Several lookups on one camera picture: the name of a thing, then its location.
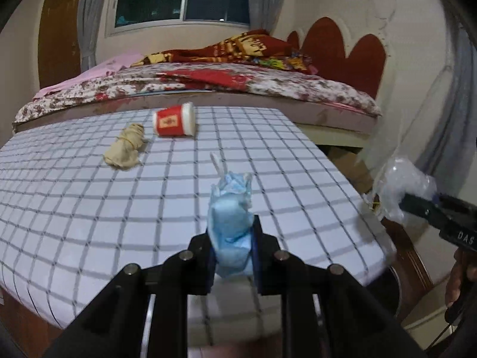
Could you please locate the clear plastic bag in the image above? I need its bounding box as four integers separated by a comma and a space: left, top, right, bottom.
365, 155, 437, 226

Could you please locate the blue face mask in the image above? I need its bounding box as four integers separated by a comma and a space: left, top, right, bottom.
207, 153, 254, 278

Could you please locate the beige paper wad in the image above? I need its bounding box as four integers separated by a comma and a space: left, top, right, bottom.
103, 123, 147, 170

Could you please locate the red paper cup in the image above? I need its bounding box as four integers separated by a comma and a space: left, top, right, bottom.
153, 102, 196, 137

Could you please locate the black round trash bin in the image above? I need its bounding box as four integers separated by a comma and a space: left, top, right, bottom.
366, 267, 402, 318

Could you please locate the person's right hand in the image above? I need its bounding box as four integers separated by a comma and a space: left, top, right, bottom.
445, 248, 476, 307

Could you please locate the grey hanging cloth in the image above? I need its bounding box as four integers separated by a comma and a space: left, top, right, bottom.
413, 25, 477, 198

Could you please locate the cardboard box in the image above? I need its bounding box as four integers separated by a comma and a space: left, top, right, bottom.
327, 146, 374, 194

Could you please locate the floral bed mattress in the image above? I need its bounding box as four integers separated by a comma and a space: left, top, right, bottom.
12, 62, 382, 127

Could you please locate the white grid-pattern mattress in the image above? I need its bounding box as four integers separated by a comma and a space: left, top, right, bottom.
1, 107, 395, 327

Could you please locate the red patterned blanket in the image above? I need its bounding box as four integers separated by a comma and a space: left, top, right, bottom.
133, 29, 317, 74

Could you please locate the pink sheet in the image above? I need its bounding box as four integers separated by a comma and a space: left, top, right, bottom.
33, 53, 144, 100

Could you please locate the brown wooden door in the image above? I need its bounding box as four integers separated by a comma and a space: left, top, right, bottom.
38, 0, 81, 88

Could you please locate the grey left curtain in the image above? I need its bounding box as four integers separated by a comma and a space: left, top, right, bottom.
77, 0, 104, 72

